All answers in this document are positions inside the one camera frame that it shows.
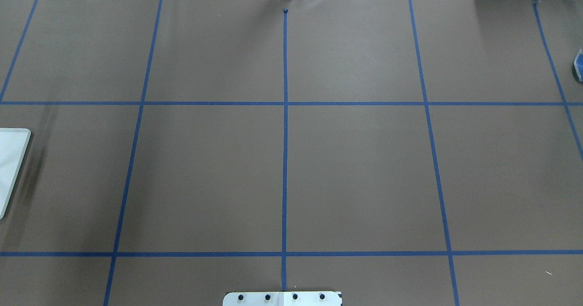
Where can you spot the blue grey towel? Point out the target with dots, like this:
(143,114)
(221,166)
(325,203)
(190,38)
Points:
(577,67)

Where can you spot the white towel rack with wooden bars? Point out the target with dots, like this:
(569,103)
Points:
(13,145)

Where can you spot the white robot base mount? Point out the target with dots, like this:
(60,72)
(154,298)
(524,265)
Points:
(283,298)

